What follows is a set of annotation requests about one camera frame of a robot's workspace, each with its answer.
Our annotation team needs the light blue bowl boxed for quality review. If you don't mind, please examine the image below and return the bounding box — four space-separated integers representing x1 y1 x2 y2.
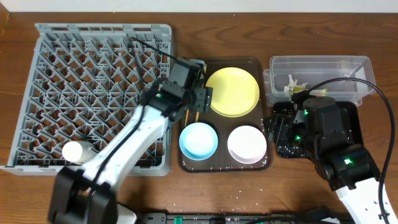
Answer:
178 123 218 161

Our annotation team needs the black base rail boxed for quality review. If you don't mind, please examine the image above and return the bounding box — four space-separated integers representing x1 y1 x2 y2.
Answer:
137 206 354 224

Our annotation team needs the grey dishwasher rack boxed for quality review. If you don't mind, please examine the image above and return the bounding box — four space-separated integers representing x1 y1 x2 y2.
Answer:
1 23 174 176

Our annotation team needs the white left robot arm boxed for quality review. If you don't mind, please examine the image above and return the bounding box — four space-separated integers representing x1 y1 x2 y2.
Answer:
48 58 212 223

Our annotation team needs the white bowl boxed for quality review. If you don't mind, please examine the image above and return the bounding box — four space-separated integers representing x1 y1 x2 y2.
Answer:
227 126 267 164

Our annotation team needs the black plastic bin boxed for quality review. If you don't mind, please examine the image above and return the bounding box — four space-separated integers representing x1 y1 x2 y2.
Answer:
264 101 363 159

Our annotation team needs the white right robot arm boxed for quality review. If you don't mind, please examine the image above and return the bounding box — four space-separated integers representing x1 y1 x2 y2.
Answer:
266 96 397 223

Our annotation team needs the green vegetable scrap wrapper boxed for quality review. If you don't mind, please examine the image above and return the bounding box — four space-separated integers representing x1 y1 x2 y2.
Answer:
292 88 327 96

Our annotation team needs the white paper napkin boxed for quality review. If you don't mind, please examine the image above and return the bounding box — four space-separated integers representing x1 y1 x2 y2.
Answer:
284 74 307 97

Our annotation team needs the dark brown serving tray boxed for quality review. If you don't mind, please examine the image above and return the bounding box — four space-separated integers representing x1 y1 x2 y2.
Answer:
178 57 272 173

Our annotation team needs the yellow plate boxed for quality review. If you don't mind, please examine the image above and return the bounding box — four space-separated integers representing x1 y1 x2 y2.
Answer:
206 67 260 118

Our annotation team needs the white cup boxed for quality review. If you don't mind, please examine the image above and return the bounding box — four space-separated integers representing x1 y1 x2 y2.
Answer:
62 141 96 164

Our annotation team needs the clear plastic bin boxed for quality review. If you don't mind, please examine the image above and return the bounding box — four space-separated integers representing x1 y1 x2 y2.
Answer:
264 55 376 106

